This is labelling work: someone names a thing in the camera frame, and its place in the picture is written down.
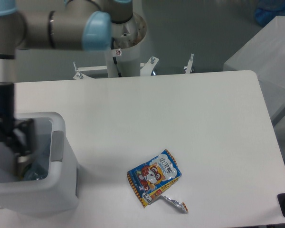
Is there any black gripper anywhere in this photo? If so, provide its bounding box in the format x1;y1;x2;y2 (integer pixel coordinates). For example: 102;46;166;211
0;82;37;173

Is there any crushed clear plastic bottle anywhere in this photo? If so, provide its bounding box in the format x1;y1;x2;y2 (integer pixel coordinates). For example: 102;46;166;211
21;142;50;181

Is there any blue raccoon snack wrapper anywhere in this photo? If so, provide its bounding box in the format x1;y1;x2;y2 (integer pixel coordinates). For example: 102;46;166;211
126;149;188;214

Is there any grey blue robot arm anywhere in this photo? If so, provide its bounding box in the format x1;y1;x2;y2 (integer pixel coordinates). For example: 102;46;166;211
0;0;133;176

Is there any white plastic trash can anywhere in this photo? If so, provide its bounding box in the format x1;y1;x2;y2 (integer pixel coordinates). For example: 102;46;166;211
0;112;79;214

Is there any metal table clamp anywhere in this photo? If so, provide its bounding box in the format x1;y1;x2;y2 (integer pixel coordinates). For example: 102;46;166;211
183;53;195;74

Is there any grey covered box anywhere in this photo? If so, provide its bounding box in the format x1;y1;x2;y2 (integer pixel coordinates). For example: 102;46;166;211
223;16;285;125

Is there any blue plastic bag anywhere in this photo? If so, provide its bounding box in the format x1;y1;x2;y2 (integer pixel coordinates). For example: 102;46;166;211
254;0;285;27

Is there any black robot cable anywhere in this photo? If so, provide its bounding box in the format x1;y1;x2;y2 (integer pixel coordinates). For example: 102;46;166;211
111;38;123;78

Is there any white mounting bracket frame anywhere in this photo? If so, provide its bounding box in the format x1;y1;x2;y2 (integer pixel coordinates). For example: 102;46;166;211
72;56;160;80

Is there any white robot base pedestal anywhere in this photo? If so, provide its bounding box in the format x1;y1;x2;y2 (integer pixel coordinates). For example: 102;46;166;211
105;12;147;78

